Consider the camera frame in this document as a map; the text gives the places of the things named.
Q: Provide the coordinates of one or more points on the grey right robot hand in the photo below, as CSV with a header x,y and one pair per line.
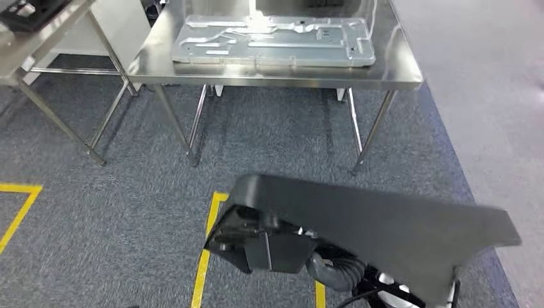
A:
x,y
314,268

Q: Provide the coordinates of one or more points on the black plastic plate bracket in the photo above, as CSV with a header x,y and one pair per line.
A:
x,y
382,229

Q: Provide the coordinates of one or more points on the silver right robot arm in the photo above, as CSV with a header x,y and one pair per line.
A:
x,y
344,276

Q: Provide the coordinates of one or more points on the stainless steel workbench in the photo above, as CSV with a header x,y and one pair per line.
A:
x,y
395,51

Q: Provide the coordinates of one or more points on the grey stamped metal plate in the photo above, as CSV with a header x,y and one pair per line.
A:
x,y
276,51

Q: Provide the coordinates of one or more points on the white cabinet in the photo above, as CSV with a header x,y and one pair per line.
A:
x,y
123,25

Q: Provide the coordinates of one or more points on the stainless steel table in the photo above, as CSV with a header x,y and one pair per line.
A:
x,y
25,46

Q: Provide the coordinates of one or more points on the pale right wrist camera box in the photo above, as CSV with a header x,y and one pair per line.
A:
x,y
450,299

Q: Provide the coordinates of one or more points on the black plastic frame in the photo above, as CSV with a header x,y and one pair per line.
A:
x,y
34,15

